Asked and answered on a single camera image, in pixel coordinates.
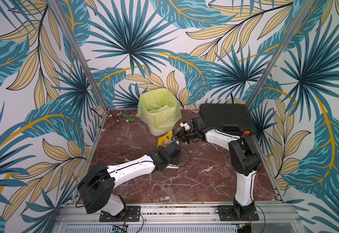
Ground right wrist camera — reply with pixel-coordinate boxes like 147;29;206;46
180;121;191;131

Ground aluminium frame post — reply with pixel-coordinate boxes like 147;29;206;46
46;0;109;111
245;0;315;109

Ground black tool case orange latches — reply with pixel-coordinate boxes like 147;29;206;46
200;103;257;136

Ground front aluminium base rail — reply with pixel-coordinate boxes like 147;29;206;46
52;202;305;233

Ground green plastic bin liner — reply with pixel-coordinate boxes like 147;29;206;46
135;88;183;130

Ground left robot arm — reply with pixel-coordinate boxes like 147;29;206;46
77;142;182;216

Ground left aluminium frame post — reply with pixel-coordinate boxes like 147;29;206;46
46;0;109;111

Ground right aluminium frame post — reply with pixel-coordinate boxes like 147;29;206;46
245;0;315;109

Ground yellow cartoon cover book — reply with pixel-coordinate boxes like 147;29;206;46
156;131;182;168

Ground white plastic trash bin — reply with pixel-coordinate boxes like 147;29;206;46
138;88;180;137

